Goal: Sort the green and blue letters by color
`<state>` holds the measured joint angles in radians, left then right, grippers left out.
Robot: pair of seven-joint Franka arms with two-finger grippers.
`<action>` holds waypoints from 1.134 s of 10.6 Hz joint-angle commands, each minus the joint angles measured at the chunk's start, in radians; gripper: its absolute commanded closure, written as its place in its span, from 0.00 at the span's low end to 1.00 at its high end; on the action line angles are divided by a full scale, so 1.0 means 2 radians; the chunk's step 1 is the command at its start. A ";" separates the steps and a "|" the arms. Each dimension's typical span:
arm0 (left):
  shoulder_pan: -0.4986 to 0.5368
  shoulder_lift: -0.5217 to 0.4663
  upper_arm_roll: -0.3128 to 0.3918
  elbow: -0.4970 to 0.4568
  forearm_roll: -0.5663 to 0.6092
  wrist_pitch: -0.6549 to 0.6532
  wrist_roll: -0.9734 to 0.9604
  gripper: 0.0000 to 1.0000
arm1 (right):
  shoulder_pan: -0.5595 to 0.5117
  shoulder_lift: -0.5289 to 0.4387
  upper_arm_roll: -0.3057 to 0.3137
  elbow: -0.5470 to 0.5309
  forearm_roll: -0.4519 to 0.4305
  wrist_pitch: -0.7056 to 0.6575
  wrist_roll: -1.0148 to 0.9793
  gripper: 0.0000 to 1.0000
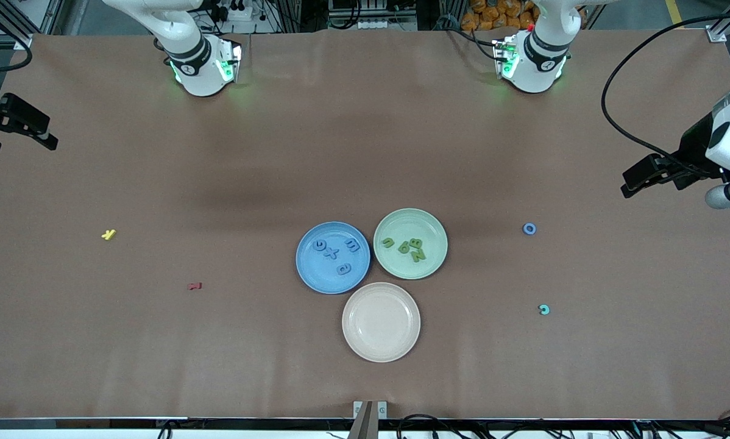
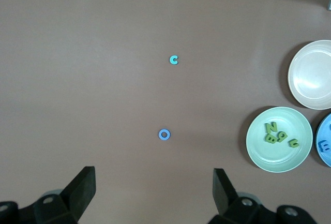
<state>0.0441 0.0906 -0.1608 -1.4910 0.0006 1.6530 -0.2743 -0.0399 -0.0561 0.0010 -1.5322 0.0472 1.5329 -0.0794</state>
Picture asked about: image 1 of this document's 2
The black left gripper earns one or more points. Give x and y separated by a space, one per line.
694 148

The green foam letter B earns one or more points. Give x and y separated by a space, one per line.
416 243

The green foam letter Z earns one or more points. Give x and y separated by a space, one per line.
418 256

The green foam letter P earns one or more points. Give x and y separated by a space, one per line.
403 247

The blue foam letter E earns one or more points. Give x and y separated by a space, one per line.
352 246

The blue foam letter G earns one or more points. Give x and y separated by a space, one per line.
315 246

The blue foam letter a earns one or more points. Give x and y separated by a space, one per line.
346 269

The blue foam plus sign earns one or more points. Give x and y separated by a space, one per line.
331 252

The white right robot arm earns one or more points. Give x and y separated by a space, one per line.
197 73

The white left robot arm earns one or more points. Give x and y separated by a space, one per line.
535 73

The yellow foam letter K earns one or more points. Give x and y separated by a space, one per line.
108 234

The blue foam letter O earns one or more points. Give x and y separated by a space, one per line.
524 229

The teal foam letter C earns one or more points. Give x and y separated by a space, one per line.
547 309

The bag of orange items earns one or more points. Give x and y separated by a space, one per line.
499 12

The white power strip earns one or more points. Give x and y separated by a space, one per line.
383 24
237 12

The green round plate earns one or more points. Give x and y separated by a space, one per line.
395 265

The brown table cover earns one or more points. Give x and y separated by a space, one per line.
365 152

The beige round plate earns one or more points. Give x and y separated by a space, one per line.
381 322

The blue round plate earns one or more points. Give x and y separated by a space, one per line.
325 277

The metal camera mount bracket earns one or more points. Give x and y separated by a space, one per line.
359 410

